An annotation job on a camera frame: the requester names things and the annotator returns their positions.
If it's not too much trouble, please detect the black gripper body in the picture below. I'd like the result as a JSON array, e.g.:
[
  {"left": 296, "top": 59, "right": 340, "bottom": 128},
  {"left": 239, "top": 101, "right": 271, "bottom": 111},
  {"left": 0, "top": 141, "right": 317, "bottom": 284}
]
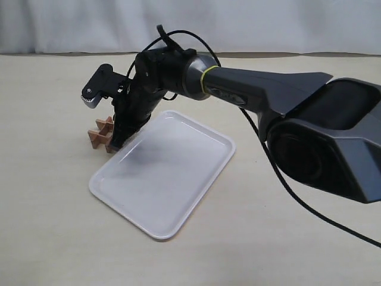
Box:
[{"left": 114, "top": 48, "right": 191, "bottom": 131}]

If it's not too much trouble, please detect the notched wooden piece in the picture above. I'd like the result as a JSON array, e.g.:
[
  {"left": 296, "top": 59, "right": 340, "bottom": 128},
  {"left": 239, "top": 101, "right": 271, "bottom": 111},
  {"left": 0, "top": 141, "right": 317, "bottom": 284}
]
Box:
[{"left": 88, "top": 116, "right": 114, "bottom": 154}]

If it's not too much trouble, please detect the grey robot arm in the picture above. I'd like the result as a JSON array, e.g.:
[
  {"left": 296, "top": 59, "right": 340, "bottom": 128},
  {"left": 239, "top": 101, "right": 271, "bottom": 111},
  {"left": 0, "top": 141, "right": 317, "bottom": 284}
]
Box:
[{"left": 111, "top": 48, "right": 380, "bottom": 203}]

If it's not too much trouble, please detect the white plastic tray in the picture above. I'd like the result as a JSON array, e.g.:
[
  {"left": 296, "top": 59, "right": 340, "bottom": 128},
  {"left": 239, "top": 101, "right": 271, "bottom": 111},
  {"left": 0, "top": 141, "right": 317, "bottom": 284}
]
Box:
[{"left": 89, "top": 110, "right": 236, "bottom": 241}]

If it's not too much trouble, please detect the white fabric backdrop curtain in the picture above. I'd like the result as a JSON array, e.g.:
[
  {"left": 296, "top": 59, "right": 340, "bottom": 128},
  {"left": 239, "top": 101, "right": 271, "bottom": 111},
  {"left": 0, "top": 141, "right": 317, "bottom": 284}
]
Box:
[{"left": 1, "top": 1, "right": 380, "bottom": 55}]

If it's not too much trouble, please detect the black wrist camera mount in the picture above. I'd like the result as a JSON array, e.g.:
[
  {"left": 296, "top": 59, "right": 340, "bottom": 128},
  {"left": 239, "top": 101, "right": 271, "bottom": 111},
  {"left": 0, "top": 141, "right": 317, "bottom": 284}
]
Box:
[{"left": 81, "top": 63, "right": 131, "bottom": 108}]

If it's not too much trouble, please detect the black cable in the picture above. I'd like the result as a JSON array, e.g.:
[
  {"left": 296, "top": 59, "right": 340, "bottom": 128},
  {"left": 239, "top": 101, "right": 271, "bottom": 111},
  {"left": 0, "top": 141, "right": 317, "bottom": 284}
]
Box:
[{"left": 126, "top": 24, "right": 381, "bottom": 248}]

